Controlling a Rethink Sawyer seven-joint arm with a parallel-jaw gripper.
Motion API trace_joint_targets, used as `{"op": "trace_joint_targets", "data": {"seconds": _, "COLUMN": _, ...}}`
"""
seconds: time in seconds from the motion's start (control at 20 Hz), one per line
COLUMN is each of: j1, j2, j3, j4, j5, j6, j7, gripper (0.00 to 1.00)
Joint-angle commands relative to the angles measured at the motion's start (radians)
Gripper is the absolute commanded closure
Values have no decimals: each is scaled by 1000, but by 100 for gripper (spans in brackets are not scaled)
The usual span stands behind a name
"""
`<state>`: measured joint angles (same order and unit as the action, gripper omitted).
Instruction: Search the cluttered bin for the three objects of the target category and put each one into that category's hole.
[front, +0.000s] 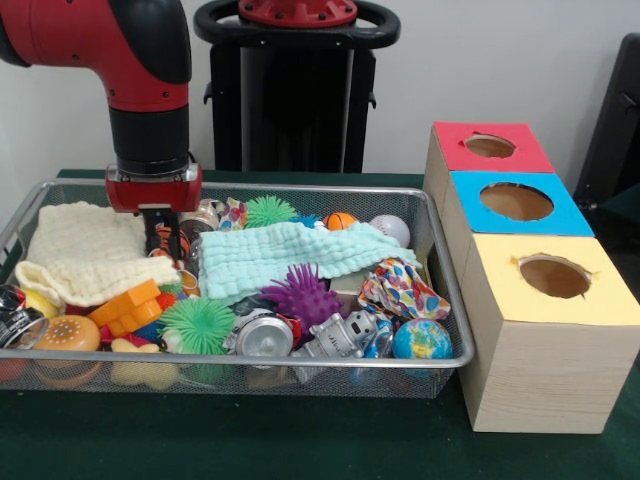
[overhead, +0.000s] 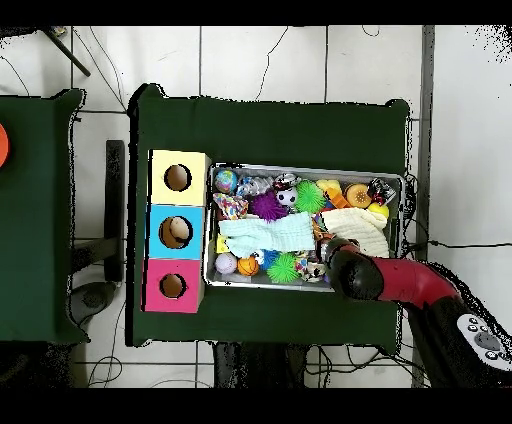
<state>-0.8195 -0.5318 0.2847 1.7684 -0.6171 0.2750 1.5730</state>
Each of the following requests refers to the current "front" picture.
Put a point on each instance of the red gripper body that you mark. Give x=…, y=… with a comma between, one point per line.
x=150, y=192

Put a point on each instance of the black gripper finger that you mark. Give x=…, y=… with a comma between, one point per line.
x=150, y=230
x=173, y=235

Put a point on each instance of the orange striped tiger toy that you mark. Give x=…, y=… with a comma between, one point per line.
x=162, y=237

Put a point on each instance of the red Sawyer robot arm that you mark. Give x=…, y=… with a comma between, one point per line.
x=125, y=50

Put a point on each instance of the shallow metal mesh bin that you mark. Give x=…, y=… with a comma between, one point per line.
x=300, y=385

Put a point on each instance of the wooden box with three holes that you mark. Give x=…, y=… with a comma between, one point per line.
x=550, y=380

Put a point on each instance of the cream waffle cloth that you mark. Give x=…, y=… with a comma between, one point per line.
x=90, y=255

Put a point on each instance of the orange plastic block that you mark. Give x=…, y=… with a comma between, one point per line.
x=130, y=305

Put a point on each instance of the green spiky ball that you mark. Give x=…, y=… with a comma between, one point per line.
x=197, y=325

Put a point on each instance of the mint green waffle cloth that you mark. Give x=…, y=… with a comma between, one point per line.
x=280, y=255

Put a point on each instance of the toy burger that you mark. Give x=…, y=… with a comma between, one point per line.
x=67, y=332

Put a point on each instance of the purple spiky ball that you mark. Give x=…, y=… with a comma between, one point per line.
x=305, y=300

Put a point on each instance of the silver toy robot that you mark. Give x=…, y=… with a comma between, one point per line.
x=335, y=337

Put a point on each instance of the dark green table cloth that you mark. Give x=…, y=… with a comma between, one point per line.
x=250, y=440
x=625, y=200

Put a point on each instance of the white baseball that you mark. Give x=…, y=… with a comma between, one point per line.
x=392, y=227

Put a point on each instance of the colourful heart print cloth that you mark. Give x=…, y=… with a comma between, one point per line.
x=405, y=290

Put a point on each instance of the globe print ball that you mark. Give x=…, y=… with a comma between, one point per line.
x=422, y=340

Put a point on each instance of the black upright panel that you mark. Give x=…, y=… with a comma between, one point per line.
x=615, y=125

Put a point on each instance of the black and red robot pedestal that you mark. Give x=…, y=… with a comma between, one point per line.
x=300, y=100

